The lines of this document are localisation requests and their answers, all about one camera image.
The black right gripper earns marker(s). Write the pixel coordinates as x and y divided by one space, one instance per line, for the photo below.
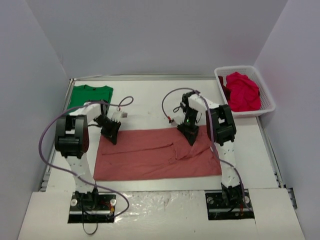
188 128

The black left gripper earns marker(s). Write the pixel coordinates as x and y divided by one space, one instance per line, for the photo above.
110 128

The salmon pink t-shirt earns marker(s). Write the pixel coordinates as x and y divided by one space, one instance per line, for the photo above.
154 154

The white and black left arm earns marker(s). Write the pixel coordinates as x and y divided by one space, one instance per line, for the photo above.
72 140

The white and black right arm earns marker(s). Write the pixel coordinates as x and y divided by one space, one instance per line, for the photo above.
221 130

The green folded t-shirt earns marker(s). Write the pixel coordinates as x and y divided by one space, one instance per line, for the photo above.
86 93

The dark red garment in basket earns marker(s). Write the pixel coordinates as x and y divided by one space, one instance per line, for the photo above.
226 91

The magenta crumpled t-shirt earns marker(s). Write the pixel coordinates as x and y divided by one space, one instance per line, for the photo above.
244 93

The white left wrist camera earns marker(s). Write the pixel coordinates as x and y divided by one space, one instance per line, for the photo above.
117 116

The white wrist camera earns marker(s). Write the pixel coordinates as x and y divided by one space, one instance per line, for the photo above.
176 120
117 116

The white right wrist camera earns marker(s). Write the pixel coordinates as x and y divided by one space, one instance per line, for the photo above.
176 120

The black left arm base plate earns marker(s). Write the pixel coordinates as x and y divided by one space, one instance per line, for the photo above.
84 212

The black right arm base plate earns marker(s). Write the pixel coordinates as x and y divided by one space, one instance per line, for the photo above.
219 210

